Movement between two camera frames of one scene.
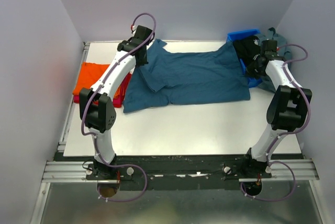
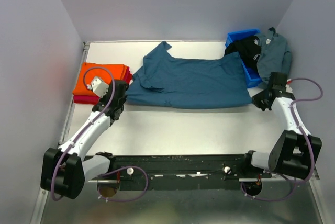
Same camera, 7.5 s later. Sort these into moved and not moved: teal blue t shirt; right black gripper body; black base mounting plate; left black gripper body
Moved: left black gripper body; right black gripper body; teal blue t shirt
Not moved: black base mounting plate
